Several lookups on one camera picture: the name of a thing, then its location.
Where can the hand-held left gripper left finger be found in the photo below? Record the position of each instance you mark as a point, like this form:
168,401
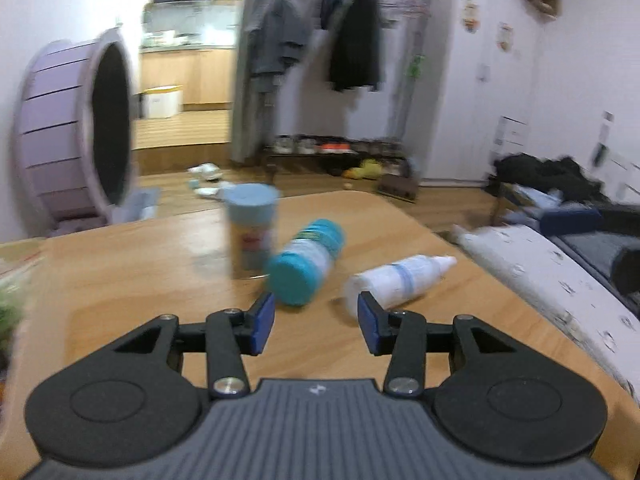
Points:
262,322

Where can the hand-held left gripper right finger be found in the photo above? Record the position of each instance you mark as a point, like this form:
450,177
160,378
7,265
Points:
369,325

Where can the white squeeze bottle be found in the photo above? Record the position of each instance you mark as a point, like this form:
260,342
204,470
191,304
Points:
395,277

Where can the clear bottle with teal cap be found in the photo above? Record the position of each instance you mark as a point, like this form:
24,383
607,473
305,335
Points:
300,265

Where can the tall cup with blue lid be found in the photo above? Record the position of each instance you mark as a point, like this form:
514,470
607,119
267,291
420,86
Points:
250,230

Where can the beige plastic bin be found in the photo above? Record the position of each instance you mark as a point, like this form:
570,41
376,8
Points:
30,255

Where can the white slipper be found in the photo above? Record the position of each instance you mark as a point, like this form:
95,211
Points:
215,191
206,171

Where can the brown cardboard box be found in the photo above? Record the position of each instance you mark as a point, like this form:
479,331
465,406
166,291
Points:
398,187

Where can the row of shoes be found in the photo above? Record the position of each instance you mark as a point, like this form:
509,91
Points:
335,149

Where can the wooden stool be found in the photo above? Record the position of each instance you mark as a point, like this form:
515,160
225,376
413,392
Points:
502,202

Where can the white printed mattress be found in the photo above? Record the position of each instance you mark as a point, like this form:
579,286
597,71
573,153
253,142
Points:
560,280

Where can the black clothes rack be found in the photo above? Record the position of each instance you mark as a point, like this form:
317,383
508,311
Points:
412,110

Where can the blue pillow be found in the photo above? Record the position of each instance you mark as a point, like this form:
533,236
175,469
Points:
570,221

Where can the white wardrobe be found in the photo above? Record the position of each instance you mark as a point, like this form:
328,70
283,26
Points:
450,110

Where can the black clothing pile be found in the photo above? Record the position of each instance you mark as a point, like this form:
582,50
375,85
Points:
545,175

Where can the grey curtain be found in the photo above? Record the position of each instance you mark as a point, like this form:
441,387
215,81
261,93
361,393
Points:
245,85

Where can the white box with yellow lid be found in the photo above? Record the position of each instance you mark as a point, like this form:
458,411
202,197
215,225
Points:
162,102

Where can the grey blanket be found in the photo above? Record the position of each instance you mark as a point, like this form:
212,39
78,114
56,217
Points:
610,255

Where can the wooden kitchen cabinets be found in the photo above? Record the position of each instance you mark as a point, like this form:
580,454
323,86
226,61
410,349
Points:
200,77

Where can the green hanging ornament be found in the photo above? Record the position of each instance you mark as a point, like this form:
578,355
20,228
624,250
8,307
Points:
416,66

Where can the grey coat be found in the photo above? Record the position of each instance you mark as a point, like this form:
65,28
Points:
282,45

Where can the black coat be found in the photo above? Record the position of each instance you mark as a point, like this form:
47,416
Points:
355,45

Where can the purple cat wheel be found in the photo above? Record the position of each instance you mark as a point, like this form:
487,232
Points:
55,110

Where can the cartoon sticker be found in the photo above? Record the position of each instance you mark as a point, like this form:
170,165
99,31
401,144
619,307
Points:
505,36
469,16

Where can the dark blue garment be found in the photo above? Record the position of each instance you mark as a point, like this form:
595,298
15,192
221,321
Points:
331,5

